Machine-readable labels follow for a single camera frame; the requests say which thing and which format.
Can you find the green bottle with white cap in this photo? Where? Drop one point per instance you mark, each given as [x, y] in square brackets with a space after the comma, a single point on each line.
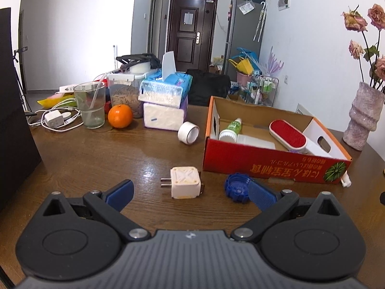
[230, 131]

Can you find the clear glass cup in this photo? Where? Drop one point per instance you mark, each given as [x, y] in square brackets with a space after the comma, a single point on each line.
[89, 108]

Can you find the white board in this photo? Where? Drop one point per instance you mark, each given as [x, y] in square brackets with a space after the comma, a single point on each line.
[305, 110]

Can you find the dried pink roses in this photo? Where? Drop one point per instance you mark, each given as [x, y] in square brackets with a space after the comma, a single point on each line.
[355, 21]

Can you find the purple feather decoration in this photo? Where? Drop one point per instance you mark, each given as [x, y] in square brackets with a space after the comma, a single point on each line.
[272, 61]

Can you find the pink textured vase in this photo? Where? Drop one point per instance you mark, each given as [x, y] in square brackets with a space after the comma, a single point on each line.
[362, 117]

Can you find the clear container of pet food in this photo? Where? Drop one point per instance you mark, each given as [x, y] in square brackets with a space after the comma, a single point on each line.
[126, 96]

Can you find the orange fruit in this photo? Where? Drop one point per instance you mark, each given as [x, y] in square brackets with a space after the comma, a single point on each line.
[120, 116]

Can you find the orange cardboard box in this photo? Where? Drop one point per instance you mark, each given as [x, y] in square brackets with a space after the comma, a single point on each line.
[258, 162]

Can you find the white round tub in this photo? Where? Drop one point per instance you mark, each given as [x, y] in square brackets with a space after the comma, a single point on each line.
[140, 67]

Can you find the red can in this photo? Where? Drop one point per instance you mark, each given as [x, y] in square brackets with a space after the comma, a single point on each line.
[106, 99]

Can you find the white tape roll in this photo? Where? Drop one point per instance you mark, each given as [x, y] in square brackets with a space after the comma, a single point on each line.
[188, 132]

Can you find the black bag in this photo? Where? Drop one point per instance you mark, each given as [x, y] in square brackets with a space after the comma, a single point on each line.
[207, 87]

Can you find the white power adapter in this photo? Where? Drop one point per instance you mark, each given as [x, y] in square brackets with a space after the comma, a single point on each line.
[54, 119]

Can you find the blue tissue pack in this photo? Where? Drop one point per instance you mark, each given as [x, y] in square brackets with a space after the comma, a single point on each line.
[165, 91]

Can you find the red lint brush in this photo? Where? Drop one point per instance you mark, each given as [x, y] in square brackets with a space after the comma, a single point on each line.
[287, 135]

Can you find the small white plastic piece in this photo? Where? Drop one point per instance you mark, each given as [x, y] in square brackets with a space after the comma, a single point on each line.
[346, 179]

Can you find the metal rack cart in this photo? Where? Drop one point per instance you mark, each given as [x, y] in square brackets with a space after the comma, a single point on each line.
[261, 88]

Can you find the white rectangular box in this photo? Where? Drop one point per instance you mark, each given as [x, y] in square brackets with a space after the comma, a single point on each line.
[69, 88]

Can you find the black tripod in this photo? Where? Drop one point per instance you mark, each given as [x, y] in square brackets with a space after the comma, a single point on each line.
[21, 75]

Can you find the blue plastic lid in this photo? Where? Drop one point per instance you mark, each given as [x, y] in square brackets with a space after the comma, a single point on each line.
[236, 188]

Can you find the grey refrigerator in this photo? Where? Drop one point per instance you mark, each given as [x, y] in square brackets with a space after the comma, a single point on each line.
[243, 36]

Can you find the yellow dustpan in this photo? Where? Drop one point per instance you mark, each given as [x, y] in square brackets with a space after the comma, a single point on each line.
[243, 65]

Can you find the side doorway frame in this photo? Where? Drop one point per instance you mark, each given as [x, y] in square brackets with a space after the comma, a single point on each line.
[156, 21]

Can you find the dark brown door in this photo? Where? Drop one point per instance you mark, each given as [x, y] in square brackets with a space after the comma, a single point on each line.
[192, 33]

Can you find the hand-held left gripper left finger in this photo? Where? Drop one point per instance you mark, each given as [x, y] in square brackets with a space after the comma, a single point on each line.
[120, 192]

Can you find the black folded item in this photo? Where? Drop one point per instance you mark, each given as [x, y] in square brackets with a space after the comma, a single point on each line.
[135, 58]

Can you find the yellow bag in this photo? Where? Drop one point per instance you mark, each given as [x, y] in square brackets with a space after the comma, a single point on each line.
[49, 101]

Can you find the white folded umbrella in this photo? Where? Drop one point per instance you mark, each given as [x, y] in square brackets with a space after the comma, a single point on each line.
[260, 21]

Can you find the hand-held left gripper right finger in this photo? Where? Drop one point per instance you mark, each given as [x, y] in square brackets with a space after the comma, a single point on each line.
[261, 195]

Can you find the black panel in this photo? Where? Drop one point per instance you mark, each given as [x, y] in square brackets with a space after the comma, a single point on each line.
[15, 111]

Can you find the purple tissue pack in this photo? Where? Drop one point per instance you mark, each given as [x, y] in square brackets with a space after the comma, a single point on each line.
[162, 116]

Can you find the pink bucket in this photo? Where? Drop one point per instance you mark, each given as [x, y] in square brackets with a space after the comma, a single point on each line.
[243, 79]

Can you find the white charger plug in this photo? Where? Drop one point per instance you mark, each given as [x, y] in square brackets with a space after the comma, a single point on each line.
[185, 183]

